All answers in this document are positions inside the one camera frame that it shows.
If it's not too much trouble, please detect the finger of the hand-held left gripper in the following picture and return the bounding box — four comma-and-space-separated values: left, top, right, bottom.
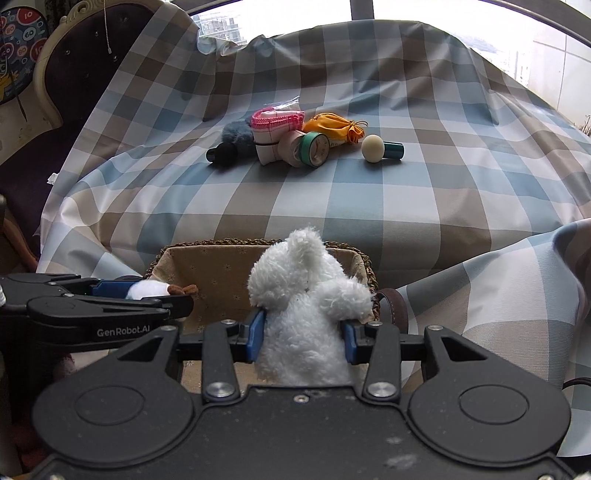
27, 294, 195, 345
0, 272, 141, 306

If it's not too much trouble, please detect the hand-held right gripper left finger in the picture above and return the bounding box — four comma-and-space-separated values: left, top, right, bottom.
108, 309, 267, 401

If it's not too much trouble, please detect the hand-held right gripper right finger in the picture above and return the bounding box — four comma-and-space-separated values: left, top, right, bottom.
341, 320, 502, 401

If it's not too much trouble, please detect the small white brown plush toy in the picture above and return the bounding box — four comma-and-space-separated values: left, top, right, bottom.
127, 279, 199, 302

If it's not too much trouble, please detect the woven basket with fabric lining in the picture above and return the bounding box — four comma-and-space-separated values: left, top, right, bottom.
144, 237, 411, 394

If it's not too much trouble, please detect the cream ball with teal handle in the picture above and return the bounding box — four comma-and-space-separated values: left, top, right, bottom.
361, 134, 406, 163

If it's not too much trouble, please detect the pink-edged white dishcloth roll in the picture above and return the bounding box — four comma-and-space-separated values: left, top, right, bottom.
250, 107, 305, 165

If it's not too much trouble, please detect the plaid cloth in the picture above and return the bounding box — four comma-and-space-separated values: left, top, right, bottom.
36, 0, 591, 462

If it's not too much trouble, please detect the black cylinder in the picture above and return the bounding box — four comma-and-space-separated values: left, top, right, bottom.
206, 142, 238, 168

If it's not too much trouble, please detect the ornate dark armchair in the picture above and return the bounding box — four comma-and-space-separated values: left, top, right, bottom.
0, 0, 162, 273

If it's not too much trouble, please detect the beige tape roll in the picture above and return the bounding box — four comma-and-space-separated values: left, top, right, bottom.
278, 130, 305, 165

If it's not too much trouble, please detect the green tape roll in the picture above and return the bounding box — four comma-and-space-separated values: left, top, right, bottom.
298, 131, 329, 169

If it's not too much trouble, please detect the grey fluffy pompom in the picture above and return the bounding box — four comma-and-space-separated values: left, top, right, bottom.
221, 121, 257, 158

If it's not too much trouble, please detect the round dartboard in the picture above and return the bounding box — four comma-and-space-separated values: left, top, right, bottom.
0, 7, 52, 104

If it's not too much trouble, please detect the crumpled clear plastic sheet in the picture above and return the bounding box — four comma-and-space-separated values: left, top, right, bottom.
198, 36, 252, 57

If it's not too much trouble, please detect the orange drawstring pouch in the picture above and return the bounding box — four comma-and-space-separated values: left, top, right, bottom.
302, 113, 369, 148

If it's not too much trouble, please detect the pull cord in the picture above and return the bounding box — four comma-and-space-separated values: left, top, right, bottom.
104, 0, 114, 58

